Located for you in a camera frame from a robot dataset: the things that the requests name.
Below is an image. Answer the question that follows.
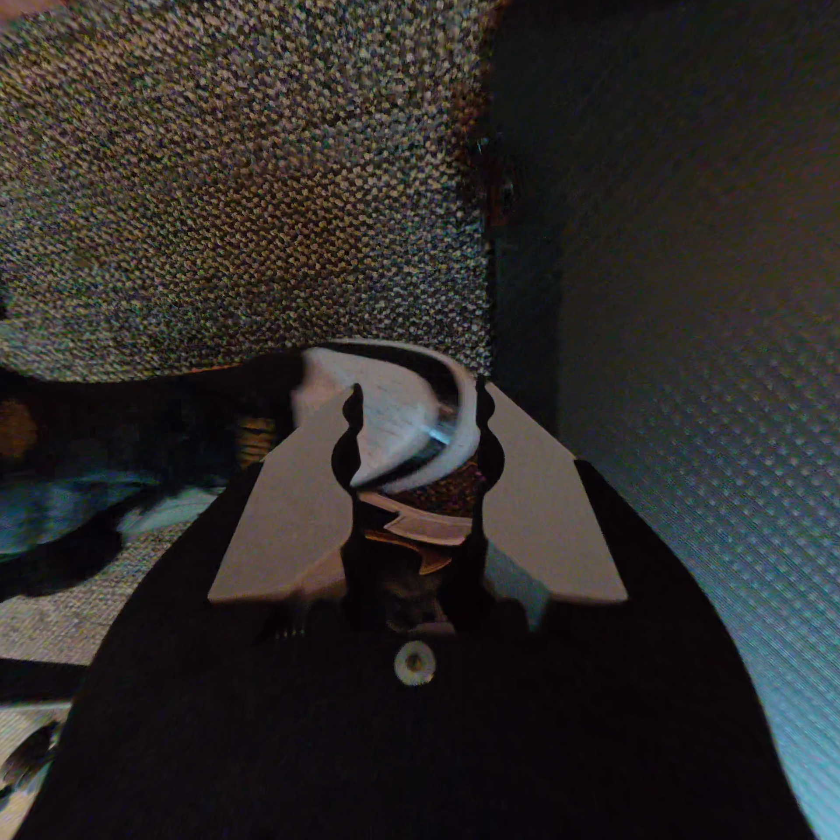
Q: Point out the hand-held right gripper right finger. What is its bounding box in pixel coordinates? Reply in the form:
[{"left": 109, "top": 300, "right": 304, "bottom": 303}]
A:
[{"left": 474, "top": 375, "right": 630, "bottom": 614}]

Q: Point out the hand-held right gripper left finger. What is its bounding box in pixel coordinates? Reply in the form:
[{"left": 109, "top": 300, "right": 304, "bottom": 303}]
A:
[{"left": 208, "top": 384, "right": 366, "bottom": 605}]

